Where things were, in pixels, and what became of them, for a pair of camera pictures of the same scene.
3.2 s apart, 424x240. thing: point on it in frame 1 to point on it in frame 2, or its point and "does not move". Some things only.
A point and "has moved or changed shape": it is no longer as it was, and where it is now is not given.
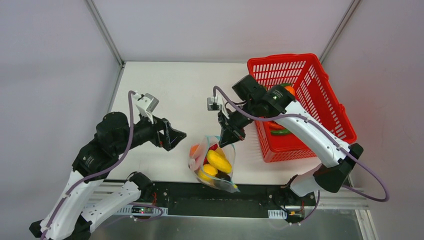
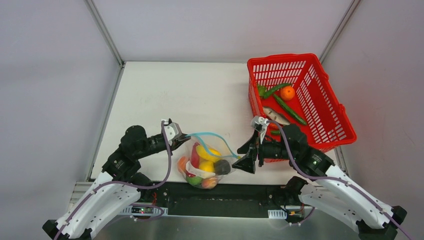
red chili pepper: (212, 147) to (195, 158)
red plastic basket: (315, 96) does not move
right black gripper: (230, 122) to (257, 151)
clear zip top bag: (213, 165) has moved or changed shape
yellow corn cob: (218, 160) to (208, 154)
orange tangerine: (193, 149) to (181, 164)
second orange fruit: (290, 89) does not move
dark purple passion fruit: (223, 176) to (222, 167)
